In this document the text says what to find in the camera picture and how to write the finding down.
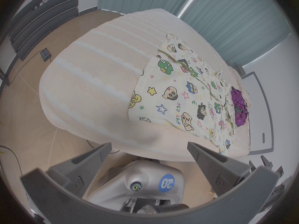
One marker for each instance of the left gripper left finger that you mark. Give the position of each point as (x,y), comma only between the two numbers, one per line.
(79,174)

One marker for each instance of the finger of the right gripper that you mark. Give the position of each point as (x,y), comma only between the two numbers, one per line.
(266,163)
(252,166)

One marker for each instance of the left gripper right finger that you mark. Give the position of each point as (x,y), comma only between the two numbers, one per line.
(219,171)

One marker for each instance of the white printed pyjama top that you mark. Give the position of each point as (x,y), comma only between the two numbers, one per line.
(175,90)

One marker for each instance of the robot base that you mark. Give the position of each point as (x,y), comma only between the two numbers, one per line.
(116,183)

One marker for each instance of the pile of clothes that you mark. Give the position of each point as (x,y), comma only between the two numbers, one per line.
(239,99)

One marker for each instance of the bed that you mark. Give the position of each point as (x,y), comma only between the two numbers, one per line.
(93,78)

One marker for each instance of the grey bedside table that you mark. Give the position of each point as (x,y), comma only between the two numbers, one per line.
(236,68)

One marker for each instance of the small black box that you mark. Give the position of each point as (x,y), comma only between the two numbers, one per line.
(45,54)

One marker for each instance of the black padded sofa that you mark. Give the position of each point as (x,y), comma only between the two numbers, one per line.
(42,24)

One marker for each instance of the window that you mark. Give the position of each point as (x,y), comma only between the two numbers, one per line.
(191,1)

